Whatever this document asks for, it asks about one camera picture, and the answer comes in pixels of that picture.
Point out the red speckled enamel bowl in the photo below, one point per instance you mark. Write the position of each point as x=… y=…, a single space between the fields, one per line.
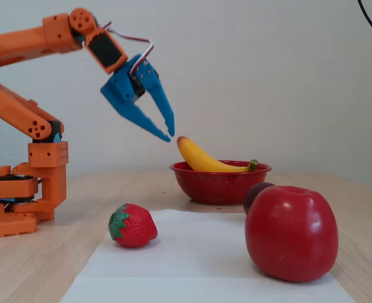
x=217 y=187

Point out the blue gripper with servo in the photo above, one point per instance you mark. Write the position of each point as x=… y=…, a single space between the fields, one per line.
x=120 y=91

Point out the dark purple toy plum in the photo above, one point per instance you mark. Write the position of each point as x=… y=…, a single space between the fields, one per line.
x=252 y=192

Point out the red toy apple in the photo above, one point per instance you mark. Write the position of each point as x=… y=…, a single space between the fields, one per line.
x=290 y=233

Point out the orange robot base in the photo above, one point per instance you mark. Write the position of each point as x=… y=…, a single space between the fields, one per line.
x=12 y=225

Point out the white paper sheet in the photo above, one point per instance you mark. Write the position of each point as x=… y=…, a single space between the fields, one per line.
x=189 y=268

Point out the red toy strawberry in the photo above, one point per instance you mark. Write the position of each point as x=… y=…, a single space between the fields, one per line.
x=135 y=227

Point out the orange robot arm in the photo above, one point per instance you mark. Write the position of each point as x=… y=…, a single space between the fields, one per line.
x=15 y=41

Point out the yellow toy banana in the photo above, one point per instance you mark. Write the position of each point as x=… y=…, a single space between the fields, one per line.
x=201 y=161

